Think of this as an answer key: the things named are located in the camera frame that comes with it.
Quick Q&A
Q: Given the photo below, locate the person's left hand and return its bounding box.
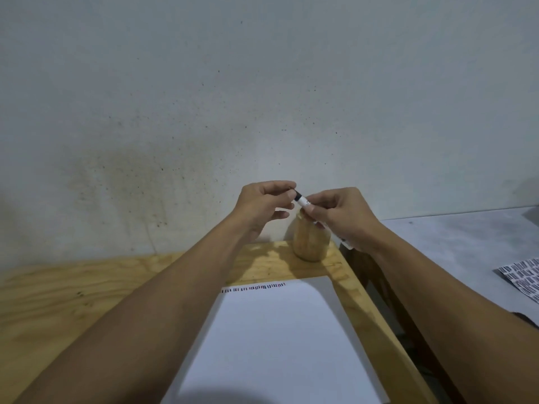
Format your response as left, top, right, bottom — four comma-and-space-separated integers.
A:
231, 181, 298, 244

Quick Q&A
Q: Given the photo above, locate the person's right hand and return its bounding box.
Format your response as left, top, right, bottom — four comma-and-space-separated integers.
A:
302, 187, 384, 253

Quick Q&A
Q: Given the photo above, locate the white marker pen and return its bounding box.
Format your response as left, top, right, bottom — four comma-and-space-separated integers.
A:
297, 195, 353, 250

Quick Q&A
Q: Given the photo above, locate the person's right forearm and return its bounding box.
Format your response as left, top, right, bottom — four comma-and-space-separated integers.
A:
355, 221, 539, 404

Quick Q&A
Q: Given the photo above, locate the person's left forearm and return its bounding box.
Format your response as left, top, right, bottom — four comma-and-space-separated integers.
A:
13, 218, 262, 404

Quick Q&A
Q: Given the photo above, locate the wooden pen holder cup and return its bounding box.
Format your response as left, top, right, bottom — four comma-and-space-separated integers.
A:
293, 207, 332, 262

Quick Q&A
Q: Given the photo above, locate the white paper sheet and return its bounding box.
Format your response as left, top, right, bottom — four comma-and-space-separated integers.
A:
162, 277, 390, 404

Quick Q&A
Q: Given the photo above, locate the black patterned white paper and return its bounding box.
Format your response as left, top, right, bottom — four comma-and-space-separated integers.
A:
493, 258, 539, 306

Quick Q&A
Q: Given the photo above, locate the plywood table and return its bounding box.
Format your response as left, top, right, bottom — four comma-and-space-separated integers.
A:
0, 240, 464, 404

